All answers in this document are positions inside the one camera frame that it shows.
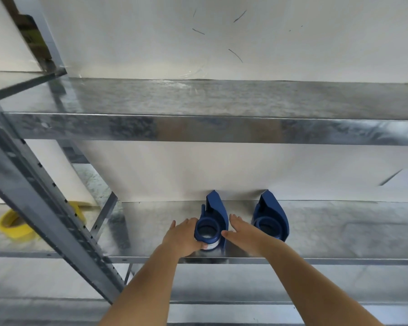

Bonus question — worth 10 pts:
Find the person's left hand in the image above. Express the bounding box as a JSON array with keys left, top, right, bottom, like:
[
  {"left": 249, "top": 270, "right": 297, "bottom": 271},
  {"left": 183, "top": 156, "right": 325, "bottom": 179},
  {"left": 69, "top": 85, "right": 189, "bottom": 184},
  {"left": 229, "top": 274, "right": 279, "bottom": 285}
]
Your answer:
[{"left": 161, "top": 218, "right": 208, "bottom": 259}]

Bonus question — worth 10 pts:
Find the person's right hand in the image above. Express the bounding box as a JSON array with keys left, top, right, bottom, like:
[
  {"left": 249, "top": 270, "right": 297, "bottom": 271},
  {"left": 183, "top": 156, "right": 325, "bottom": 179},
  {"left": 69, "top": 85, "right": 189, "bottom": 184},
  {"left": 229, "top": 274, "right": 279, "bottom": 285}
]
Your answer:
[{"left": 221, "top": 214, "right": 280, "bottom": 258}]

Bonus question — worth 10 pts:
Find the blue tape dispenser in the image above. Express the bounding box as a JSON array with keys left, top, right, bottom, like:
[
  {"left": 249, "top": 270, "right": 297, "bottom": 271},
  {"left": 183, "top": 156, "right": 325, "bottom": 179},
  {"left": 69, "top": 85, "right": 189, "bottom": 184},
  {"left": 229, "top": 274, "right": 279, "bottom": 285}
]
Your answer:
[
  {"left": 193, "top": 190, "right": 230, "bottom": 259},
  {"left": 251, "top": 189, "right": 290, "bottom": 243}
]

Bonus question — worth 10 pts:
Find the person's right forearm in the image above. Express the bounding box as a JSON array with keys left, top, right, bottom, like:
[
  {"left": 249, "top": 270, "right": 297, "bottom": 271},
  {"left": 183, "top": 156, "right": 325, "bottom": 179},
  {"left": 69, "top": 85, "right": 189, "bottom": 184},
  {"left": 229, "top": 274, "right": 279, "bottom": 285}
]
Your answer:
[{"left": 257, "top": 240, "right": 385, "bottom": 326}]

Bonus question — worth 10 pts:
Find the person's left forearm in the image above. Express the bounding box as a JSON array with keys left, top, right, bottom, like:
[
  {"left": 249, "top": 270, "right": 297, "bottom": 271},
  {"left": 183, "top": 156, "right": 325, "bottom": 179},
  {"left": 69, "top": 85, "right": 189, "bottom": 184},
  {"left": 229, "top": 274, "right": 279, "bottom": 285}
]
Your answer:
[{"left": 98, "top": 247, "right": 184, "bottom": 326}]

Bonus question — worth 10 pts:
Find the clear tape roll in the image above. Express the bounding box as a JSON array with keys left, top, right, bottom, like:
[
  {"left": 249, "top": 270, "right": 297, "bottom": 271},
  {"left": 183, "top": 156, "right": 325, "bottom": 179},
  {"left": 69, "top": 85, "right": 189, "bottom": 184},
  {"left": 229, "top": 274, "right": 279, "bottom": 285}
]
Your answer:
[{"left": 199, "top": 234, "right": 222, "bottom": 251}]

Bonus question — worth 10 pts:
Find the grey perforated rack upright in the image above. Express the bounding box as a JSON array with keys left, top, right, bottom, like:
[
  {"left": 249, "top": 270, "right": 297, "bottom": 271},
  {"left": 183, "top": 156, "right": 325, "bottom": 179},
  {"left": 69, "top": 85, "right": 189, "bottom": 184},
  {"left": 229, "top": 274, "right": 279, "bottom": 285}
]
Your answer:
[
  {"left": 12, "top": 0, "right": 136, "bottom": 285},
  {"left": 0, "top": 86, "right": 124, "bottom": 305}
]

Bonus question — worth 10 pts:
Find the galvanised steel shelf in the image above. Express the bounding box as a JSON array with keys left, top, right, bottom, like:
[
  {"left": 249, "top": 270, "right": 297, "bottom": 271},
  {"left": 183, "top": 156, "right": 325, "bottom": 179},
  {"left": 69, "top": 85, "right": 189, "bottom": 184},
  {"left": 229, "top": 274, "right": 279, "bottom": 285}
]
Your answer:
[
  {"left": 0, "top": 202, "right": 101, "bottom": 259},
  {"left": 95, "top": 199, "right": 408, "bottom": 266},
  {"left": 0, "top": 77, "right": 408, "bottom": 146},
  {"left": 122, "top": 263, "right": 408, "bottom": 326}
]

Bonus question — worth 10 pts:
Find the yellow tape roll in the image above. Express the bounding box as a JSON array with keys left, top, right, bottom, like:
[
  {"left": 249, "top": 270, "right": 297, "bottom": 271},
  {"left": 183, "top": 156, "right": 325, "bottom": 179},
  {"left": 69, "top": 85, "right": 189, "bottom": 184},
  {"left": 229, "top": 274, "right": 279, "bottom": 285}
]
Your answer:
[{"left": 0, "top": 201, "right": 90, "bottom": 242}]

